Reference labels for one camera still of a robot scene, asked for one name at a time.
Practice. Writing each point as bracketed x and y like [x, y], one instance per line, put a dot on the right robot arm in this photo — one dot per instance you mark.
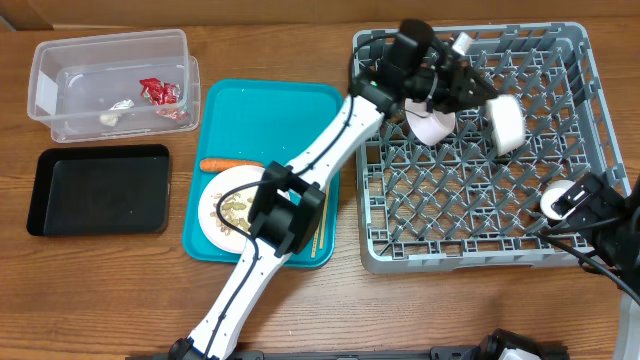
[615, 254]

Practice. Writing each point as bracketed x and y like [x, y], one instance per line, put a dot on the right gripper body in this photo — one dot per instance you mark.
[600, 206]

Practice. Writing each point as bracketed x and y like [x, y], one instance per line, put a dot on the black plastic tray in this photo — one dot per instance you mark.
[107, 190]

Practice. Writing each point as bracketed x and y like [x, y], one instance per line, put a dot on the orange carrot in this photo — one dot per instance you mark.
[217, 165]

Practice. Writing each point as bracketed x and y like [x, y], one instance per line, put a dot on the white tissue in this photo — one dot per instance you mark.
[112, 116]

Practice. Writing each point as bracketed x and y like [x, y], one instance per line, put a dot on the white bowl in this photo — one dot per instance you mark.
[508, 123]

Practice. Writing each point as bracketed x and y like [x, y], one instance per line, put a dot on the teal serving tray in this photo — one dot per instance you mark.
[255, 120]

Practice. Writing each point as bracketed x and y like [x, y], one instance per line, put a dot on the grey dishwasher rack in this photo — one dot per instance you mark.
[459, 203]

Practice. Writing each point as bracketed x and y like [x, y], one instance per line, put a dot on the red snack wrapper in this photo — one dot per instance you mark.
[162, 93]

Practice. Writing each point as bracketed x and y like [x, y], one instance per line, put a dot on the wooden chopstick left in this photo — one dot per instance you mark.
[315, 241]

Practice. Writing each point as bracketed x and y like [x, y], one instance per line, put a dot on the white cup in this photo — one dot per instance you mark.
[551, 194]

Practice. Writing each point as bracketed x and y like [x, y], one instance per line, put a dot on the clear plastic bin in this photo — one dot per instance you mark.
[73, 81]

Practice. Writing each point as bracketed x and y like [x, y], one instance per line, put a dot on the wooden chopstick right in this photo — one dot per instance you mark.
[321, 238]

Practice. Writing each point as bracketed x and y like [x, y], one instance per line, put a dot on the wooden chopstick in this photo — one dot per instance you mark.
[315, 241]
[321, 238]

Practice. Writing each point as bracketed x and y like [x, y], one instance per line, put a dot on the peanut pile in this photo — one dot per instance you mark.
[234, 209]

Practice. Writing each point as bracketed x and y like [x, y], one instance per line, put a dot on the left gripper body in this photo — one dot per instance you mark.
[443, 91]

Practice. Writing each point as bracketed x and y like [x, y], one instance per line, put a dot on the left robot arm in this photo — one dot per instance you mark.
[289, 200]

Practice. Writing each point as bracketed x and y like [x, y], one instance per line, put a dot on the white plate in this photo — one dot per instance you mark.
[223, 183]

